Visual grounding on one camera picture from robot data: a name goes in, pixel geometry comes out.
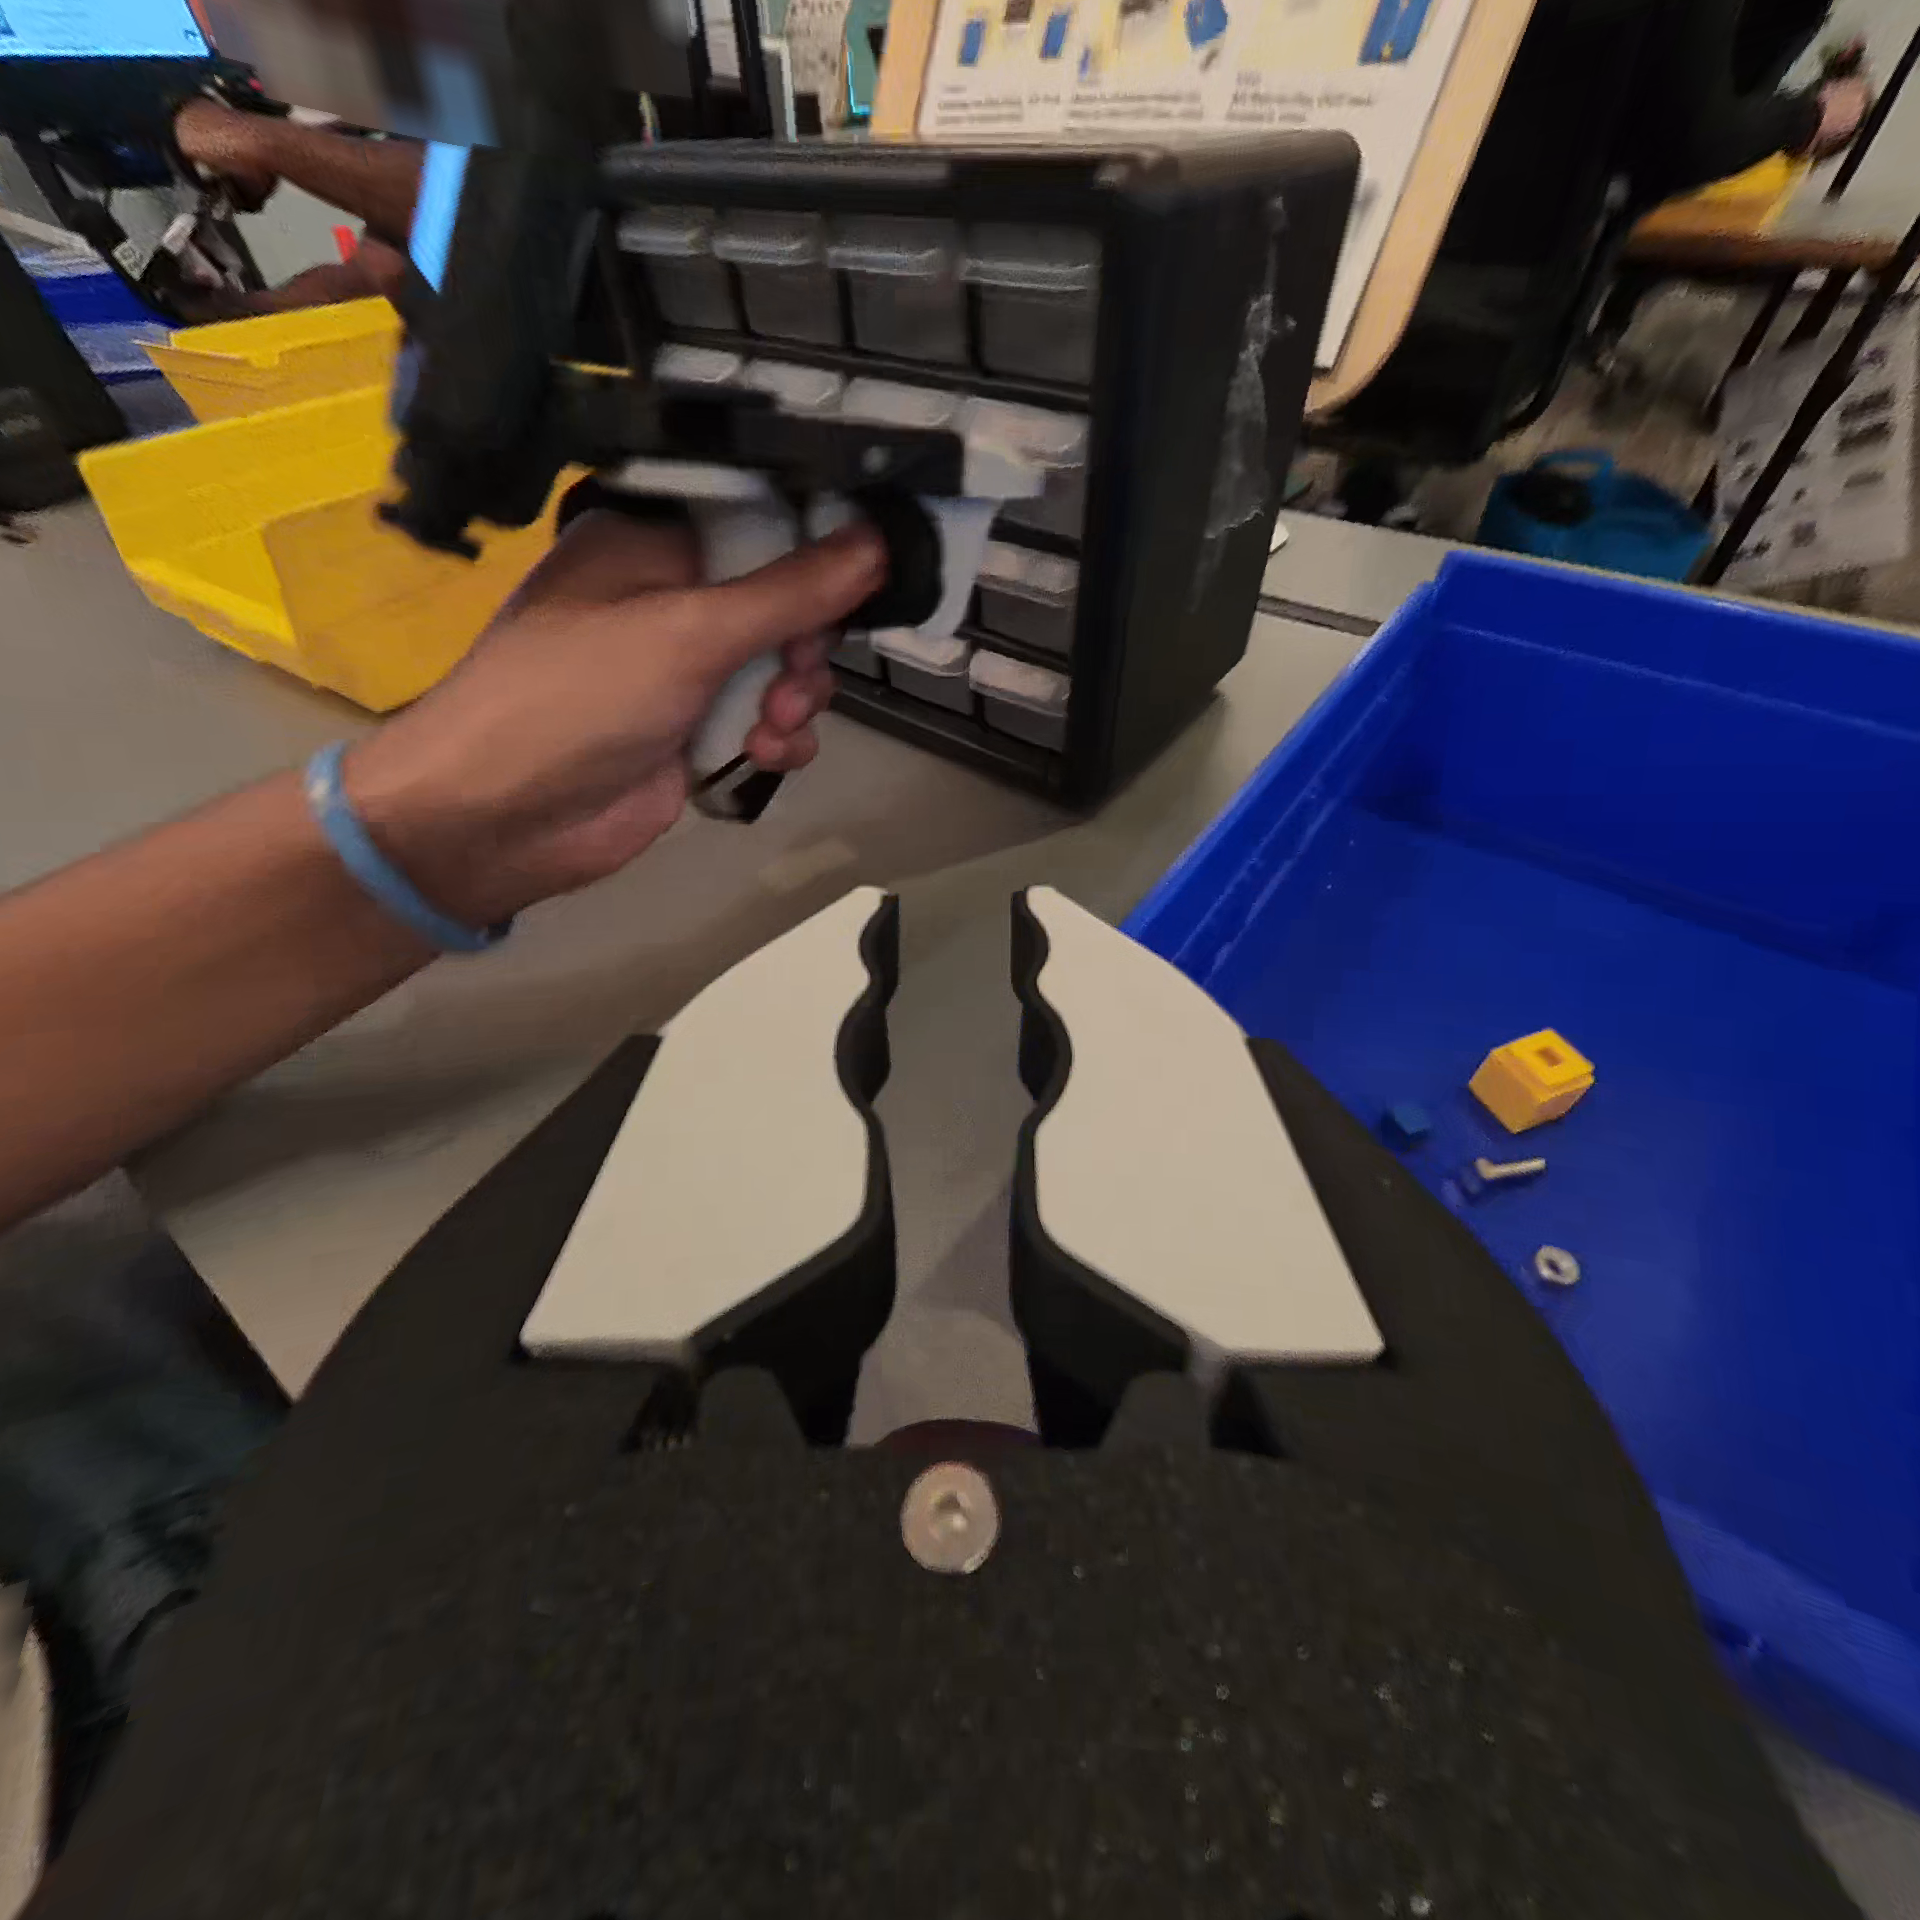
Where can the printed paper sheet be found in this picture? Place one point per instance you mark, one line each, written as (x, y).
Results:
(1844, 435)

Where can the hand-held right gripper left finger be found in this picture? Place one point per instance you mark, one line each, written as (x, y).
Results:
(721, 1183)

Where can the small orange cube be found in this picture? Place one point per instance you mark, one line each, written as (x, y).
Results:
(1533, 1088)

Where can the yellow plastic bin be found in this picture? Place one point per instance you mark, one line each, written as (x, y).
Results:
(273, 362)
(299, 584)
(1718, 203)

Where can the tan wooden board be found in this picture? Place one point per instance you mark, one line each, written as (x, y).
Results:
(1427, 224)

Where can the black equipment case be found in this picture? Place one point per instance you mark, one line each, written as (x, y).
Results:
(52, 407)

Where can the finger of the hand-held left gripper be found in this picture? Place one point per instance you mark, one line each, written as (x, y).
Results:
(1030, 449)

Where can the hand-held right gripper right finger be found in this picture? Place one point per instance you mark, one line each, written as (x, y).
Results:
(1185, 1183)

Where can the black drawer cabinet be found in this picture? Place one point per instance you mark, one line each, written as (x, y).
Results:
(1200, 449)

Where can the monitor screen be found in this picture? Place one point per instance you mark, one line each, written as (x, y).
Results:
(89, 28)

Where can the blue plastic bin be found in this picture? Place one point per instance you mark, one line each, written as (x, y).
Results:
(1652, 901)

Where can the person's left forearm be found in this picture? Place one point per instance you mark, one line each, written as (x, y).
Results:
(181, 989)

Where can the person's dark jeans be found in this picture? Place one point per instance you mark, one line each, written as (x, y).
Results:
(107, 1428)

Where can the person's left hand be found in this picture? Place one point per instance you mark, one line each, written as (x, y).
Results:
(571, 718)

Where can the small metal screw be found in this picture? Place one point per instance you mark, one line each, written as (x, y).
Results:
(1507, 1169)

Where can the small blue cube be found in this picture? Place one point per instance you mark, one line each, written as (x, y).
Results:
(1409, 1129)

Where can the blue bag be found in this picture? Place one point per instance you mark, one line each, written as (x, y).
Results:
(1591, 517)

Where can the small metal nut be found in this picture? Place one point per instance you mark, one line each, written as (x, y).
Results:
(1539, 1268)

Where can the blue wristband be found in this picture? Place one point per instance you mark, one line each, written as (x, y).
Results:
(354, 856)

